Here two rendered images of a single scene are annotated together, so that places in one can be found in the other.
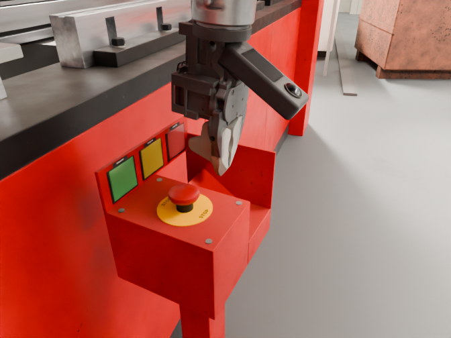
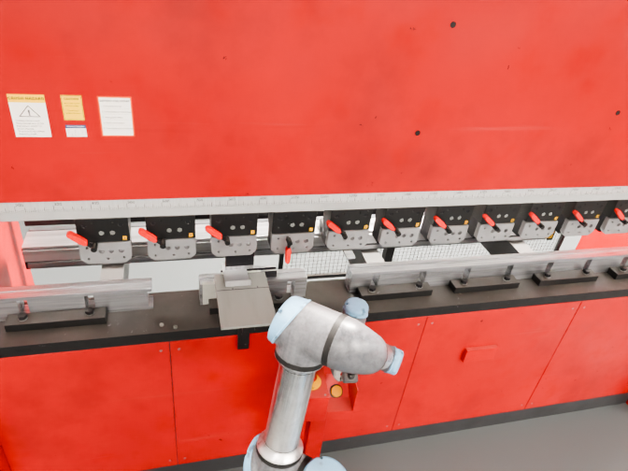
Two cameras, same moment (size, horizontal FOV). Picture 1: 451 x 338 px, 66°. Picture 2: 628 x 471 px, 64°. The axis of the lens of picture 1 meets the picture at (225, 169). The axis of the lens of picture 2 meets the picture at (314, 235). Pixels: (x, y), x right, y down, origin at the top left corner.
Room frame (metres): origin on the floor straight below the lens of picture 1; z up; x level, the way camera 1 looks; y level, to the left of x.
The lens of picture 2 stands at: (-0.40, -0.81, 2.14)
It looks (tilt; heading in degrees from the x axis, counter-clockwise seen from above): 34 degrees down; 51
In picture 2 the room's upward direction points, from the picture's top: 8 degrees clockwise
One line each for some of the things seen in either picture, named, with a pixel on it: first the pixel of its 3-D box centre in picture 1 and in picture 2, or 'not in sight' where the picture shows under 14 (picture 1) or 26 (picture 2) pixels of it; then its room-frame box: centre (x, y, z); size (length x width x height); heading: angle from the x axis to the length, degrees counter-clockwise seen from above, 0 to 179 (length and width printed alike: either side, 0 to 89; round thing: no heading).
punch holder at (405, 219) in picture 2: not in sight; (397, 221); (0.83, 0.25, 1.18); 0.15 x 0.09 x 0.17; 159
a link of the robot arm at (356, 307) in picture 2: not in sight; (353, 317); (0.44, -0.01, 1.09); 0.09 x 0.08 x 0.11; 29
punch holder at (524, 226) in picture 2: not in sight; (536, 215); (1.39, 0.03, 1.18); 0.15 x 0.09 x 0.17; 159
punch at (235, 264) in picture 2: not in sight; (239, 258); (0.29, 0.45, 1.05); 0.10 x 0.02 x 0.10; 159
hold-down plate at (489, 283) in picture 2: not in sight; (484, 283); (1.21, 0.04, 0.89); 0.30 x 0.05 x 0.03; 159
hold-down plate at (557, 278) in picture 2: (249, 7); (564, 277); (1.59, -0.10, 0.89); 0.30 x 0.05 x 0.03; 159
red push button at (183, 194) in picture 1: (184, 200); not in sight; (0.36, 0.05, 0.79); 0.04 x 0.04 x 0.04
